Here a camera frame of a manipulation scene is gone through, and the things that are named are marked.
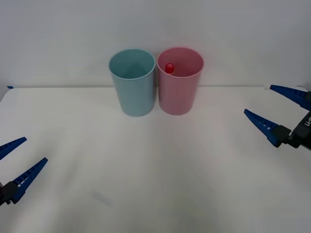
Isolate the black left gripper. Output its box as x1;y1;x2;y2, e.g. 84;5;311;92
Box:
0;137;49;207

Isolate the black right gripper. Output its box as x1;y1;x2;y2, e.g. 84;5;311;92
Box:
243;84;311;152

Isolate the clear bottle with red cap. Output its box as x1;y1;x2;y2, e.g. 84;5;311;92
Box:
164;62;175;76

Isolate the pink plastic bin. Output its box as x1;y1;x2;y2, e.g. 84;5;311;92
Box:
156;47;205;116

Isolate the pale blue plastic bin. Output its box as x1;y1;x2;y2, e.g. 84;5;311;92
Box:
108;48;156;117

